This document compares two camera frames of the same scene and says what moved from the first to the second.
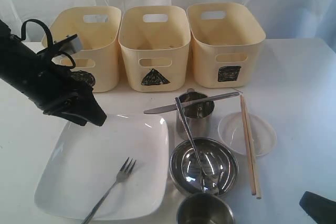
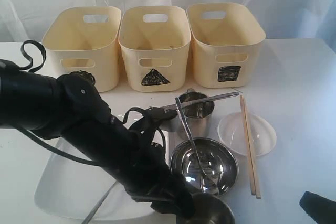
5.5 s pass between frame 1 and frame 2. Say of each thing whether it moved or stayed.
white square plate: stayed
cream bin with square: stayed
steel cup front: stayed
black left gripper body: moved
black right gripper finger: stayed
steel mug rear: stayed
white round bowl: stayed
